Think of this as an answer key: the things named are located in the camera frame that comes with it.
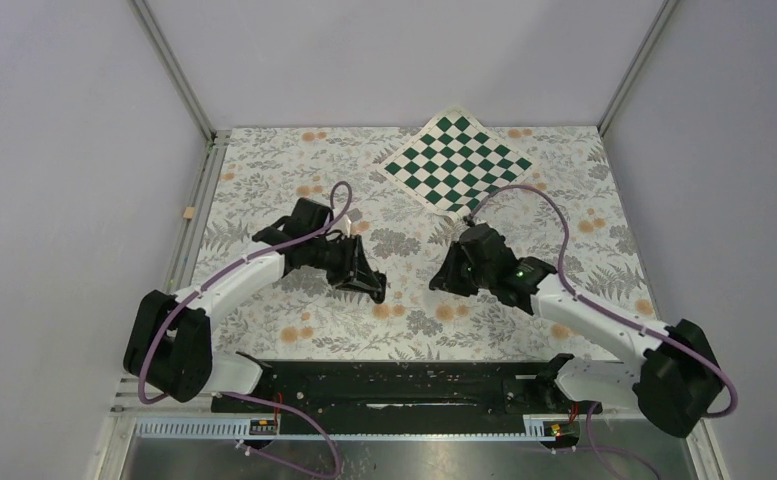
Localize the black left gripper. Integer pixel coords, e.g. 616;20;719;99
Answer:
307;232;380;293

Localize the black earbud charging case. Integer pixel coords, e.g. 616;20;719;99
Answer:
369;272;387;304

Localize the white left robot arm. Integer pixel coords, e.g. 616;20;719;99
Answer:
122;198;387;411

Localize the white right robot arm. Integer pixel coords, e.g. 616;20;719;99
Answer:
429;224;724;438

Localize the green white chessboard mat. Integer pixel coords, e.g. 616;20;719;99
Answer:
378;107;532;220

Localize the floral table mat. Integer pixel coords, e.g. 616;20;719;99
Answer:
193;127;655;361

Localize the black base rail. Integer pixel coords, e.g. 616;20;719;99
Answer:
209;359;605;439

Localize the white cable duct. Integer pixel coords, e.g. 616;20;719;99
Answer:
135;415;564;442

